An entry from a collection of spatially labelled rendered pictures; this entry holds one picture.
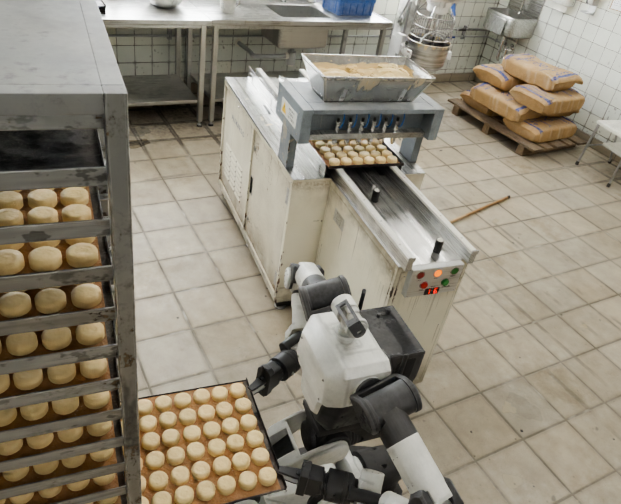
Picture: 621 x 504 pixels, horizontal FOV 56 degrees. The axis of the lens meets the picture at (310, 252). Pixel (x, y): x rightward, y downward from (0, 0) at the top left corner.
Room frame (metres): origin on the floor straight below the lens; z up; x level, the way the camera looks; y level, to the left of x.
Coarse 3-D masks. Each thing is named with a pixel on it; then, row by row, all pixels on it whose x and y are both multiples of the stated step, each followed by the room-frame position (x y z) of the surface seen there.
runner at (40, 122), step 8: (0, 120) 0.66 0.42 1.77; (8, 120) 0.66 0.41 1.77; (16, 120) 0.67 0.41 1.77; (24, 120) 0.67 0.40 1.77; (32, 120) 0.68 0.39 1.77; (40, 120) 0.68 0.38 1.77; (48, 120) 0.69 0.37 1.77; (56, 120) 0.69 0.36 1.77; (64, 120) 0.69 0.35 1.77; (72, 120) 0.70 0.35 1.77; (80, 120) 0.70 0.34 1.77; (88, 120) 0.71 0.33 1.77; (96, 120) 0.71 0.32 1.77; (0, 128) 0.66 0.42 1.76; (8, 128) 0.66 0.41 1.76; (16, 128) 0.67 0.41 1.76; (24, 128) 0.67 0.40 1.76; (32, 128) 0.68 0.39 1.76; (40, 128) 0.68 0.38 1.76; (48, 128) 0.69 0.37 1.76; (56, 128) 0.69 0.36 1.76; (64, 128) 0.69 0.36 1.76; (72, 128) 0.70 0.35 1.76; (80, 128) 0.70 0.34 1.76; (88, 128) 0.71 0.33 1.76; (96, 128) 0.71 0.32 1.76
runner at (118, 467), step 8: (112, 464) 0.71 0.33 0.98; (120, 464) 0.71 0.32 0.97; (80, 472) 0.68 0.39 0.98; (88, 472) 0.68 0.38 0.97; (96, 472) 0.69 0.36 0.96; (104, 472) 0.70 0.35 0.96; (112, 472) 0.71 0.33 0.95; (48, 480) 0.65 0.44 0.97; (56, 480) 0.65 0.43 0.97; (64, 480) 0.66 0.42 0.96; (72, 480) 0.67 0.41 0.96; (80, 480) 0.68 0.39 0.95; (8, 488) 0.62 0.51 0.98; (16, 488) 0.62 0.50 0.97; (24, 488) 0.63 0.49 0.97; (32, 488) 0.63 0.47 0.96; (40, 488) 0.64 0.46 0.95; (48, 488) 0.65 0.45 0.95; (0, 496) 0.61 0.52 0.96; (8, 496) 0.61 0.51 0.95
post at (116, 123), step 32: (128, 128) 0.70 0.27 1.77; (128, 160) 0.70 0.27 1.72; (128, 192) 0.70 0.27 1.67; (128, 224) 0.70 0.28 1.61; (128, 256) 0.70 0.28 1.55; (128, 288) 0.70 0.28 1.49; (128, 320) 0.70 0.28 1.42; (128, 352) 0.70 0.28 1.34; (128, 384) 0.70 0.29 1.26; (128, 416) 0.70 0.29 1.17; (128, 448) 0.69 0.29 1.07; (128, 480) 0.69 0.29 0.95
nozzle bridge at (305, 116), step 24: (288, 96) 2.51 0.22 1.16; (312, 96) 2.52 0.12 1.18; (288, 120) 2.48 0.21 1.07; (312, 120) 2.46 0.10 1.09; (336, 120) 2.51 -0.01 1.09; (360, 120) 2.57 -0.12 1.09; (408, 120) 2.69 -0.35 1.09; (432, 120) 2.65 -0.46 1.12; (288, 144) 2.44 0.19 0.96; (408, 144) 2.79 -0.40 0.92; (288, 168) 2.44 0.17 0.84
